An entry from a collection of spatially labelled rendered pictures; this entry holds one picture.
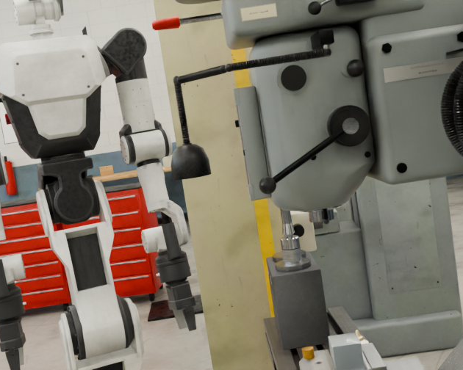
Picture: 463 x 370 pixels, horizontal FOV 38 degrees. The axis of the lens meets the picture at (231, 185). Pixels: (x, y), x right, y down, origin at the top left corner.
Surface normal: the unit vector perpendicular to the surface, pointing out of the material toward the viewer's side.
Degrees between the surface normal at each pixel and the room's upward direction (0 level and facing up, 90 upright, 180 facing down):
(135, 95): 88
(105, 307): 66
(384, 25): 90
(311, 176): 108
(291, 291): 90
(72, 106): 90
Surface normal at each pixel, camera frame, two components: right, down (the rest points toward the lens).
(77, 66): 0.36, 0.04
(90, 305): 0.27, -0.35
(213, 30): 0.04, 0.10
